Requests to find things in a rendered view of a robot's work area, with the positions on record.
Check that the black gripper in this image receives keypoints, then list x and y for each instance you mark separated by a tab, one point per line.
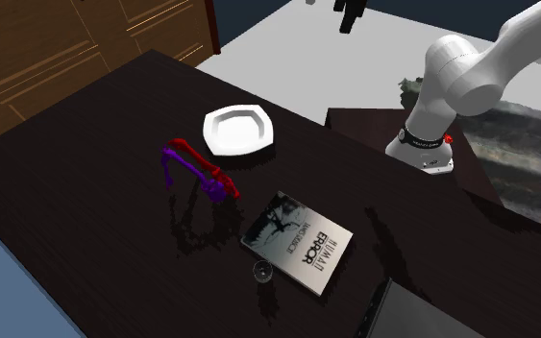
350	9

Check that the small clear glass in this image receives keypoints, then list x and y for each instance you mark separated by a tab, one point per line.
263	272

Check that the dark patterned robot stand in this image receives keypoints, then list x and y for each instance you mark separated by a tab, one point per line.
373	126

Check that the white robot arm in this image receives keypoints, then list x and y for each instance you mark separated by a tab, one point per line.
443	84

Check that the brown wooden wardrobe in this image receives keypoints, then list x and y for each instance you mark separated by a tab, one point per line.
40	51

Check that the grey book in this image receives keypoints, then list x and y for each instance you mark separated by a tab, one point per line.
298	243

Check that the white square plate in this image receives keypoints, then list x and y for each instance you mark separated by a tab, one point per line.
237	131

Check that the dark grey laptop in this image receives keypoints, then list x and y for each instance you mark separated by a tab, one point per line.
415	316

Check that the dark wooden table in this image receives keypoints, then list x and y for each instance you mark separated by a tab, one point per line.
87	178

